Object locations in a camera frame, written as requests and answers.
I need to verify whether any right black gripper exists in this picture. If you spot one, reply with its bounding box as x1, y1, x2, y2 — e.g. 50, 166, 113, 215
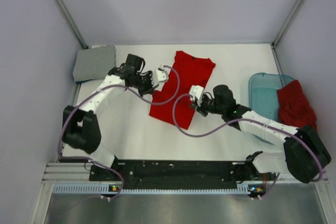
190, 95, 225, 118

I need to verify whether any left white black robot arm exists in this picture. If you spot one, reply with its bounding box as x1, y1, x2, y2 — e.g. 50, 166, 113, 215
60, 54, 167, 180

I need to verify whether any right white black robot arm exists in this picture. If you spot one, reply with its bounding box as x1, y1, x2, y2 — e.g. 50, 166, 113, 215
189, 85, 331, 184

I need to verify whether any blue transparent plastic bin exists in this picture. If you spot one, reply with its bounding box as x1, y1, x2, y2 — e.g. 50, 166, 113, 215
248, 73, 294, 122

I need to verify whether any folded grey t shirt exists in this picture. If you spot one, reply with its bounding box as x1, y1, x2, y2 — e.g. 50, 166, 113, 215
72, 46, 116, 83

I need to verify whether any folded blue shirt under grey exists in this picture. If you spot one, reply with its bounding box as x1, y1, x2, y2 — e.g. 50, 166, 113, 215
75, 79, 93, 85

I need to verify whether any dark red t shirt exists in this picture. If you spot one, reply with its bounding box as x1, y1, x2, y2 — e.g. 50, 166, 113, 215
277, 80, 317, 131

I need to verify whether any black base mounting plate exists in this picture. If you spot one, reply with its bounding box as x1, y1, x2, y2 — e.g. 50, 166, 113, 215
89, 158, 278, 189

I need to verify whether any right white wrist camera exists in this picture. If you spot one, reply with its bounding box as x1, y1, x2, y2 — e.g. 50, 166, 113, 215
189, 85, 204, 106

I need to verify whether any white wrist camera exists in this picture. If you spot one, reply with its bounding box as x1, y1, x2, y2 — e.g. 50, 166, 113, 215
189, 85, 204, 106
151, 65, 169, 87

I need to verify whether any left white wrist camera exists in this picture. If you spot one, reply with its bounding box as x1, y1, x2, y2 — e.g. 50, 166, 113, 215
151, 65, 169, 87

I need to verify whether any right aluminium frame post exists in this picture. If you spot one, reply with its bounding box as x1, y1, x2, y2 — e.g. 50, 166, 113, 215
271, 0, 305, 49

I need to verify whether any aluminium frame post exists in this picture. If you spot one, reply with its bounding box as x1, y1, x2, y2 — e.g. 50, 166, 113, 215
54, 0, 88, 49
271, 0, 305, 49

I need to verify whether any left aluminium frame post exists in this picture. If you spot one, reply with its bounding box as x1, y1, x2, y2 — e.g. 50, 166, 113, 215
54, 0, 88, 49

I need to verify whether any light blue slotted cable duct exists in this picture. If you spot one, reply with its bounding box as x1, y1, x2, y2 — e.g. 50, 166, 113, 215
52, 184, 266, 195

